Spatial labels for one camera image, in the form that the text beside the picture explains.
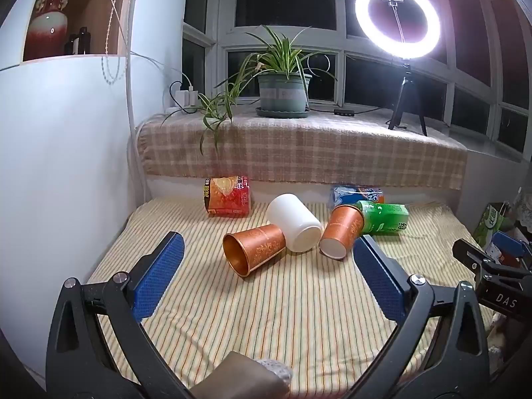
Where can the red snack packet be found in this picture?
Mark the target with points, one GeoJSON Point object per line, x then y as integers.
{"type": "Point", "coordinates": [227, 197]}

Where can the white window frame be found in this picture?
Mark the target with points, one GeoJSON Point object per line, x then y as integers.
{"type": "Point", "coordinates": [220, 16]}

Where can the grey knitted cloth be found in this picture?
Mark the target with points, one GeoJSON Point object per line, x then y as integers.
{"type": "Point", "coordinates": [276, 370]}

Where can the green drink box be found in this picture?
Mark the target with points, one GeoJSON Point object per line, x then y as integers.
{"type": "Point", "coordinates": [384, 218]}

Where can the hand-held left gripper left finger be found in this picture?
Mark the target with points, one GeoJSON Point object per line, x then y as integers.
{"type": "Point", "coordinates": [160, 272]}

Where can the copper cup with white inside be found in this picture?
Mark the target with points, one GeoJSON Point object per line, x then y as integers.
{"type": "Point", "coordinates": [343, 228]}

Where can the red and white vase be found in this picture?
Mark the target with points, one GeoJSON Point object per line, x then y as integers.
{"type": "Point", "coordinates": [50, 20]}

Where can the brown cloth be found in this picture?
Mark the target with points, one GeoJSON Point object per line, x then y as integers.
{"type": "Point", "coordinates": [237, 376]}

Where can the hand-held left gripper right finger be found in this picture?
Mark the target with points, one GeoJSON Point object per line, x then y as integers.
{"type": "Point", "coordinates": [377, 275]}

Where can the grey-green plant pot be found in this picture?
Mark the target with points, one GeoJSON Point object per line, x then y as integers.
{"type": "Point", "coordinates": [284, 93]}

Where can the green cardboard box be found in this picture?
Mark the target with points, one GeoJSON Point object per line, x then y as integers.
{"type": "Point", "coordinates": [490, 222]}

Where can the white power strip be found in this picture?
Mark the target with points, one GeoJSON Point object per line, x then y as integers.
{"type": "Point", "coordinates": [183, 110]}

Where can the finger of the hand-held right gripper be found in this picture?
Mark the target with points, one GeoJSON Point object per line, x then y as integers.
{"type": "Point", "coordinates": [471, 254]}
{"type": "Point", "coordinates": [510, 244]}

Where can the striped blanket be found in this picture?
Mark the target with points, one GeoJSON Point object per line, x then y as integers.
{"type": "Point", "coordinates": [270, 311]}

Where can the white cabinet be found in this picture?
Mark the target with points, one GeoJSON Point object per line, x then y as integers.
{"type": "Point", "coordinates": [62, 153]}

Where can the black bottle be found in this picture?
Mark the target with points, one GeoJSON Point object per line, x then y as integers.
{"type": "Point", "coordinates": [81, 41]}

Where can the plaid cloth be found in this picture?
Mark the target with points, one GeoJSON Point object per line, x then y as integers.
{"type": "Point", "coordinates": [311, 151]}

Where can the dark green pot saucer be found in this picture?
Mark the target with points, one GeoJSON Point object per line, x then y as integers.
{"type": "Point", "coordinates": [282, 114]}

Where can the spider plant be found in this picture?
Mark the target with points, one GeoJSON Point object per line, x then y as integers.
{"type": "Point", "coordinates": [274, 56]}

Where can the black tripod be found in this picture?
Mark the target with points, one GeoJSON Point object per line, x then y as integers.
{"type": "Point", "coordinates": [405, 95]}

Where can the white charger plug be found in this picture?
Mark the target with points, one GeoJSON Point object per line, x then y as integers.
{"type": "Point", "coordinates": [193, 95]}
{"type": "Point", "coordinates": [180, 96]}

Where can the blue snack packet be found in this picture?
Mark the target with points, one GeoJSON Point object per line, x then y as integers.
{"type": "Point", "coordinates": [357, 195]}

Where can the phone holder clamp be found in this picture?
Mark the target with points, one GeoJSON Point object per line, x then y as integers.
{"type": "Point", "coordinates": [392, 0]}

